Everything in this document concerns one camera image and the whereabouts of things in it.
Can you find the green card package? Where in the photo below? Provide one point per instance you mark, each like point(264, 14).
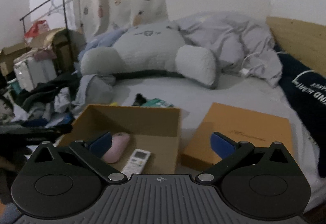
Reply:
point(157, 103)

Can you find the white storage box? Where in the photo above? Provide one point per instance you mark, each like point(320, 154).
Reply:
point(30, 73)

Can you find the wooden headboard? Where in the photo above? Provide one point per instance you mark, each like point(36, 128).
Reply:
point(305, 41)

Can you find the pink computer mouse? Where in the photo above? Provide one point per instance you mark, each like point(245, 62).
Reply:
point(119, 143)

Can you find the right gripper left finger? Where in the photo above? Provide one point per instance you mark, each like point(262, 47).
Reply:
point(91, 152)

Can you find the grey crumpled blanket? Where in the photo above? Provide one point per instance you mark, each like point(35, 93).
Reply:
point(242, 45)

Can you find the black clothes rack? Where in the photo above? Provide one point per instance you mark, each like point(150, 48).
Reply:
point(55, 9)

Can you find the black printed garment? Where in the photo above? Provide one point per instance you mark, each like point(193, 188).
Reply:
point(304, 89)

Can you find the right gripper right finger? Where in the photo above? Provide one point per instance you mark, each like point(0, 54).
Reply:
point(233, 155)

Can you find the red plastic bag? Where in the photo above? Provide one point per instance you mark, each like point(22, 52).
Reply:
point(39, 27)

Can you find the open brown cardboard box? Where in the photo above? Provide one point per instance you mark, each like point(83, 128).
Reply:
point(156, 130)

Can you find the white remote control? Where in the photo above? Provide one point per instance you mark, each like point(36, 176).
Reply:
point(136, 162)

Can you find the grey clothing pile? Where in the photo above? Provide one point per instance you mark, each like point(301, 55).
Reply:
point(47, 111)

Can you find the large grey plush pillow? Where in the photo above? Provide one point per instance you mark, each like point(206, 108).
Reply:
point(157, 48)

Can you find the small black tube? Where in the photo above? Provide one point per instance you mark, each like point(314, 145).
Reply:
point(139, 100)

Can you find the orange box lid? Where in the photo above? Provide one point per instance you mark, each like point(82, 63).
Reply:
point(239, 125)

